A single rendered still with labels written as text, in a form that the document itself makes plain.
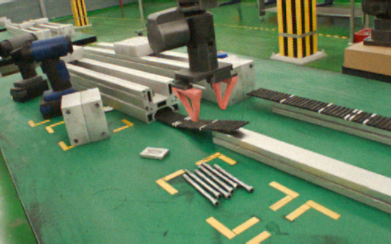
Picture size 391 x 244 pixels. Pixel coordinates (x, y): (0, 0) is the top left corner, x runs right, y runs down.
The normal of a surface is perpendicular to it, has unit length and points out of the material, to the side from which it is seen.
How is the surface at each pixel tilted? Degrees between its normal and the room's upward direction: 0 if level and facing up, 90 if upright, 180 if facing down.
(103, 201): 0
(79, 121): 90
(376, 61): 90
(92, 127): 90
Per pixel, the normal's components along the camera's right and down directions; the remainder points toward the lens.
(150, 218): -0.13, -0.91
